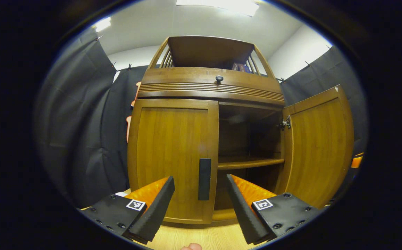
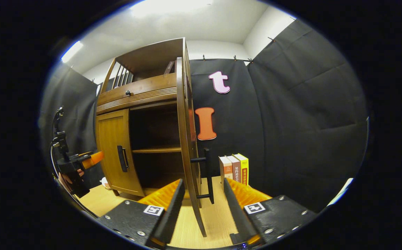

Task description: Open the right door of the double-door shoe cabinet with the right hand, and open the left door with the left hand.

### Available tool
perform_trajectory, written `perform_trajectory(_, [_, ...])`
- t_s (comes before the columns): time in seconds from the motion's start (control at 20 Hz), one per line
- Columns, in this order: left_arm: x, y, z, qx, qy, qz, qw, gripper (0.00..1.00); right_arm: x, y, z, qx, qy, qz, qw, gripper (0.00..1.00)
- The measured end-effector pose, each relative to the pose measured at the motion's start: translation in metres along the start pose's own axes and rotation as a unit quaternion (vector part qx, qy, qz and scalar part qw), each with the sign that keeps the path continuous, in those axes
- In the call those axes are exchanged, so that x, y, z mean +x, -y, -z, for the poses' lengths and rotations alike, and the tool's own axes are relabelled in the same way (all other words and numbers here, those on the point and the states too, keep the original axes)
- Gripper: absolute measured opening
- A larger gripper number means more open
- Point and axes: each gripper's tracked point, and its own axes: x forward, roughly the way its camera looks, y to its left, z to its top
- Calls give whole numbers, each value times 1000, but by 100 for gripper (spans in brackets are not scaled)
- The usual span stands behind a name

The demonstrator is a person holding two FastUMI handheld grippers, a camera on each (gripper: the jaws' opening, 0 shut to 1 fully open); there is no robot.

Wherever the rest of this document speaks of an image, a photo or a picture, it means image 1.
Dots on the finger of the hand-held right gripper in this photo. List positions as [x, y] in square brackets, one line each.
[357, 161]

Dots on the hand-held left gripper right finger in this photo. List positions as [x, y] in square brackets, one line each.
[243, 211]

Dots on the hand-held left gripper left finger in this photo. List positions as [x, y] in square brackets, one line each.
[156, 211]

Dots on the wooden shoe cabinet door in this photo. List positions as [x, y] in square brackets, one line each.
[169, 146]
[319, 146]

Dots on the wooden double-door shoe cabinet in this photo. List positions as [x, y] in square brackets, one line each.
[204, 52]

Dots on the wooden cabinet drawer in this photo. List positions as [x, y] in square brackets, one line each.
[180, 77]

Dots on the white object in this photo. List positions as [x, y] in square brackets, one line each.
[122, 193]

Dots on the wooden inner shelf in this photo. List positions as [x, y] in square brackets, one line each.
[246, 162]

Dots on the black backdrop cloth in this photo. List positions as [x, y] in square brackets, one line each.
[79, 121]

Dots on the black drawer knob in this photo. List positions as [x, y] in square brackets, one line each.
[219, 78]

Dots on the small ceiling light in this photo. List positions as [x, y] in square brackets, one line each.
[102, 24]

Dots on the large ceiling light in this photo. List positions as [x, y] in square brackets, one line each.
[218, 5]

